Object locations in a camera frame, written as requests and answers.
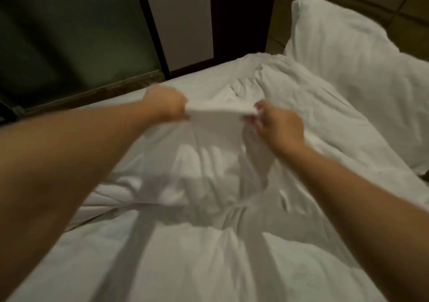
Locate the person's right hand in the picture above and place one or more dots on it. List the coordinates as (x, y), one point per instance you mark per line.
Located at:
(280, 129)

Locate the person's left hand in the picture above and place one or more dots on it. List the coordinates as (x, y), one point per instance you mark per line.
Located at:
(166, 103)

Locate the white pillow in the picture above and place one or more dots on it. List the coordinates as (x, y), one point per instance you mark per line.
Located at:
(368, 70)

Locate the white duvet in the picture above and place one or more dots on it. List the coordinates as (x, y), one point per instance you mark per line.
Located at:
(201, 204)

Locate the white bed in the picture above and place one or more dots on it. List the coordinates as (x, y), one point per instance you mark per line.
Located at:
(87, 265)

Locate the person's left forearm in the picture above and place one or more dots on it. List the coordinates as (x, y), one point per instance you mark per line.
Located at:
(60, 171)

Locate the person's right forearm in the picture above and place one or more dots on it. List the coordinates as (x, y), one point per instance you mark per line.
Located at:
(368, 211)

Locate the dark wooden column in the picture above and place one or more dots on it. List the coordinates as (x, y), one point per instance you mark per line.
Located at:
(241, 13)

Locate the frosted glass partition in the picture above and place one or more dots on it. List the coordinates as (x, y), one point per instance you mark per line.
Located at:
(74, 30)

